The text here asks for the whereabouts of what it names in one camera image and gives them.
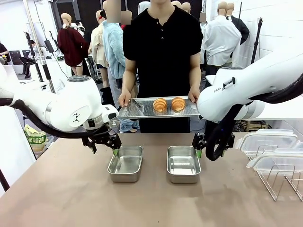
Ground wooden pallet under table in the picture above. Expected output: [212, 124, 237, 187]
[241, 120, 273, 132]

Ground person's left forearm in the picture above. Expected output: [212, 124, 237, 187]
[189, 66, 202, 92]

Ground mannequin in white shirt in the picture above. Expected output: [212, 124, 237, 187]
[203, 1, 242, 79]

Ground person's right forearm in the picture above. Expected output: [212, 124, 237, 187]
[120, 68, 137, 95]

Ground mannequin in maroon top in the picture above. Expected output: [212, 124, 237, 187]
[57, 13, 89, 75]

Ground mannequin in beige jacket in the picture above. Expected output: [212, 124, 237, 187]
[90, 10, 109, 88]

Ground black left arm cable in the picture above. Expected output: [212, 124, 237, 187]
[0, 98, 112, 140]

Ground silver metal stand pole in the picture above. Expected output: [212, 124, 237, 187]
[22, 0, 56, 94]

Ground white side table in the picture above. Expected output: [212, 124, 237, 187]
[205, 68, 303, 133]

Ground background person in black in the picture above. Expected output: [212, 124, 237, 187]
[0, 42, 10, 66]

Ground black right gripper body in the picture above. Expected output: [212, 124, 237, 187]
[204, 122, 221, 142]

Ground black tripod stand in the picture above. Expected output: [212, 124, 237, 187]
[250, 17, 264, 64]

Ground green yellow paper bag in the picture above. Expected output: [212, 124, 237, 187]
[23, 124, 48, 152]

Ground mannequin in black jacket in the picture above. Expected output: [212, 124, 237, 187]
[226, 2, 250, 45]

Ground black stand leg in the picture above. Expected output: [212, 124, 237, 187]
[0, 169, 10, 192]

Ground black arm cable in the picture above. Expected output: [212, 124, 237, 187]
[205, 73, 303, 161]
[0, 98, 112, 140]

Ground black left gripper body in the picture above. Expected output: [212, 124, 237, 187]
[81, 125, 118, 148]

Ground metal tongs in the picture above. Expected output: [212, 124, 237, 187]
[126, 98, 145, 114]

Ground person's right hand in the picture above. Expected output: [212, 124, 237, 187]
[118, 91, 132, 107]

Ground metal wire lid rack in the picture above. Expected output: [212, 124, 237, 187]
[246, 144, 303, 201]

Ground golden croissant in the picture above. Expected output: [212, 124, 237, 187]
[152, 97, 168, 113]
[171, 96, 186, 112]

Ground white board panel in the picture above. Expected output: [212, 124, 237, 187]
[0, 106, 36, 197]

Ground perforated metal tray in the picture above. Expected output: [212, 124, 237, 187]
[116, 96, 201, 120]

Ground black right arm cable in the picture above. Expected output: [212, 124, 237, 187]
[205, 73, 303, 161]

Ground person's black shirt torso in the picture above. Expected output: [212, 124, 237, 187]
[123, 6, 204, 133]

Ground seated person in background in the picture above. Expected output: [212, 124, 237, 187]
[20, 39, 38, 80]

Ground rectangular stainless steel container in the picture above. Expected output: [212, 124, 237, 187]
[166, 145, 201, 184]
[107, 145, 144, 183]

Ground person's left hand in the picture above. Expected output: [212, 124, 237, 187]
[188, 88, 201, 104]

